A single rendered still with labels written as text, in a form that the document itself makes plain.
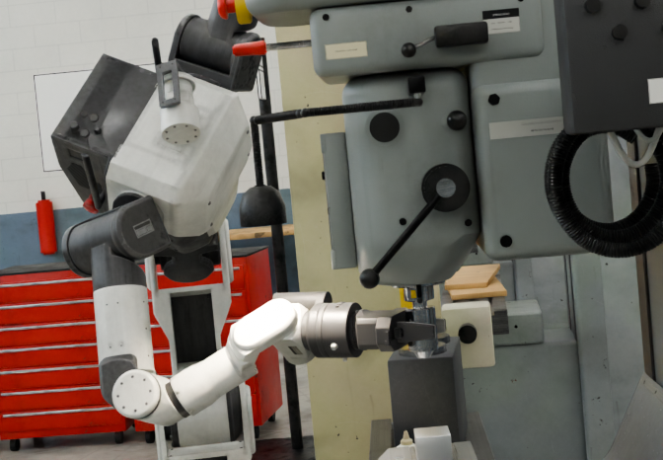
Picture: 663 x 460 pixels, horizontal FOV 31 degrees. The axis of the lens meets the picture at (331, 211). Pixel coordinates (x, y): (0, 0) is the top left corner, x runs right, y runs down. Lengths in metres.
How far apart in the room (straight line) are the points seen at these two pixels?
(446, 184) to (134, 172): 0.62
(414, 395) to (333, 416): 1.48
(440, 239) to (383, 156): 0.15
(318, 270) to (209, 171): 1.52
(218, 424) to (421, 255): 0.82
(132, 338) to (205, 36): 0.60
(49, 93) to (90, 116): 9.13
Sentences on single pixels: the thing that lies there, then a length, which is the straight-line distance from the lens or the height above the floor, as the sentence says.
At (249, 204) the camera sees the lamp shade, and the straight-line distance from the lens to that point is 1.82.
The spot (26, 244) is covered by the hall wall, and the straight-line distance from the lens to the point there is 11.37.
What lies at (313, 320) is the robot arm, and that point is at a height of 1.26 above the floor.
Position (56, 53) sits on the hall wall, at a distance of 11.29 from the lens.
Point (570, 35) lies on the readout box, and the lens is 1.50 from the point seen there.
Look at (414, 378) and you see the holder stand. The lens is 2.20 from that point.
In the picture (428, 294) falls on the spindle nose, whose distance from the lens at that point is 1.85.
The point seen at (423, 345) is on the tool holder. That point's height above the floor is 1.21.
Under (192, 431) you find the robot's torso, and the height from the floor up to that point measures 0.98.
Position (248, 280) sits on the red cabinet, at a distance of 6.39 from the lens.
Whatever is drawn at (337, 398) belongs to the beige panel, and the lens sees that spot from 3.65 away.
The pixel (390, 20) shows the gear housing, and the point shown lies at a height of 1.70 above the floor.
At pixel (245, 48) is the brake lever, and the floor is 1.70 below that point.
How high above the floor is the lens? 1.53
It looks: 3 degrees down
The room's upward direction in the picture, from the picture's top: 5 degrees counter-clockwise
